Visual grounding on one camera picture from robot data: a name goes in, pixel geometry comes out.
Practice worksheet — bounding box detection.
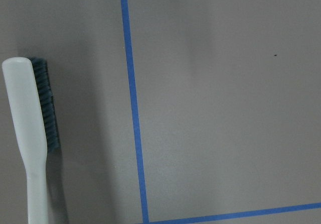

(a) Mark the beige hand brush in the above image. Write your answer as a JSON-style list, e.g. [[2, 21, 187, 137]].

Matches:
[[2, 57, 60, 223]]

